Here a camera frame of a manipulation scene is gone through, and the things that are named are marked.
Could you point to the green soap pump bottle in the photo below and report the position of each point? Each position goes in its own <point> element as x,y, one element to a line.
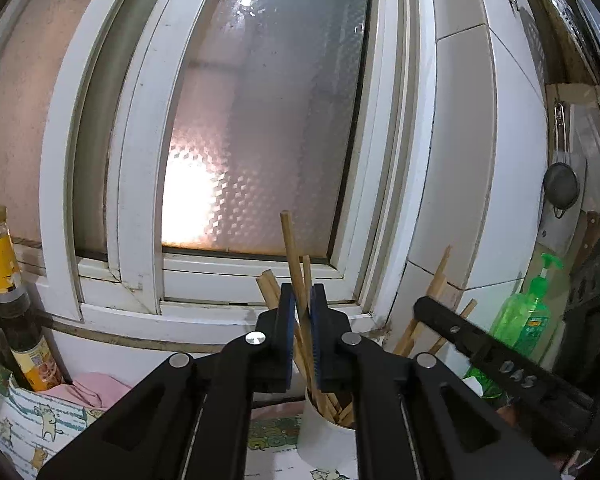
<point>522,320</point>

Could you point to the single wooden chopstick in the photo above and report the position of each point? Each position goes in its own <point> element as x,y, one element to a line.
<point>437,280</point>
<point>290,250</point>
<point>306,275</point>
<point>467,310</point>

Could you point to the cat printed cloth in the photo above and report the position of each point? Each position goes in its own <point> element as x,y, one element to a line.
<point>35,430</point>

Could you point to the dark soy sauce bottle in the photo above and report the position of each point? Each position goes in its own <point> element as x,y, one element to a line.
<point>30,350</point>

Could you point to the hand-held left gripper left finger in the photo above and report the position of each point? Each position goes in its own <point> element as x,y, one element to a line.
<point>287,350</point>

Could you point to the pile of wooden chopsticks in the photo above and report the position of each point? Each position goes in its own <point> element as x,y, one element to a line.
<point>269,287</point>

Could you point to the pink cloth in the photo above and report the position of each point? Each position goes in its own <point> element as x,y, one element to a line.
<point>95,390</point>

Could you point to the white steel-lined cup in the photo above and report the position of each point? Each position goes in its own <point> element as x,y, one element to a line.
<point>320,440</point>

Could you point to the white framed frosted window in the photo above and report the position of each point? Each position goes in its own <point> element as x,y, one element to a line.
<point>260,110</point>

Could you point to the yellow label bottle gold cap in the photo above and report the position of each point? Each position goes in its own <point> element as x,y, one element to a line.
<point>1,265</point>

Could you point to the metal mesh strainer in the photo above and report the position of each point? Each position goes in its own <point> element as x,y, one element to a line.
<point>561,185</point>

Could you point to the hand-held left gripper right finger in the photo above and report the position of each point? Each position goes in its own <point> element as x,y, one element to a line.
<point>316,350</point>

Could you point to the perforated metal plate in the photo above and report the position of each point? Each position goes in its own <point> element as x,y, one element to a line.
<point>555,0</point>

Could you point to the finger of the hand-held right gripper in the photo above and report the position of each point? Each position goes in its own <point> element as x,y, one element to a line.
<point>440,317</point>

